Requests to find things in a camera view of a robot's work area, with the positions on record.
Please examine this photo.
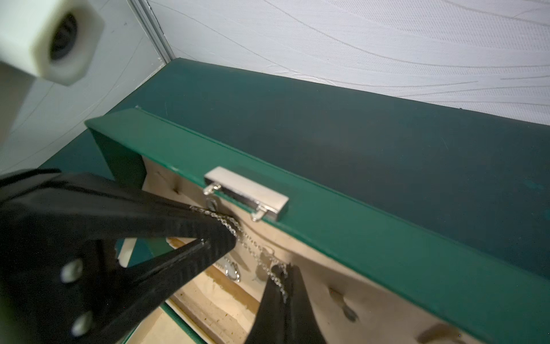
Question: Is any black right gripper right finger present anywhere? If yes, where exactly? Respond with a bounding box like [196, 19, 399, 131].
[284, 265, 326, 344]

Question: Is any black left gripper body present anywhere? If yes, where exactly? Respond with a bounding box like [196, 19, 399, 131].
[1, 169, 125, 343]

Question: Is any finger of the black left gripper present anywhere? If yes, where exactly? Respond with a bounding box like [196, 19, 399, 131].
[85, 239, 215, 343]
[60, 173, 236, 254]

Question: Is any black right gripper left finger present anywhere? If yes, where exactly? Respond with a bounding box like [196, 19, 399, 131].
[245, 279, 285, 344]

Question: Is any silver jewelry chain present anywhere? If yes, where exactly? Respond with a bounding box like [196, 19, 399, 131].
[190, 205, 289, 304]

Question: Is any green jewelry box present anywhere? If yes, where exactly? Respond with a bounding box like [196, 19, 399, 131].
[44, 59, 549, 343]

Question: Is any silver box latch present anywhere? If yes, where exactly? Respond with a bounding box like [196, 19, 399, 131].
[203, 166, 289, 222]

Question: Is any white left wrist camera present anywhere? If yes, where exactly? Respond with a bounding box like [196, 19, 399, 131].
[0, 0, 106, 147]

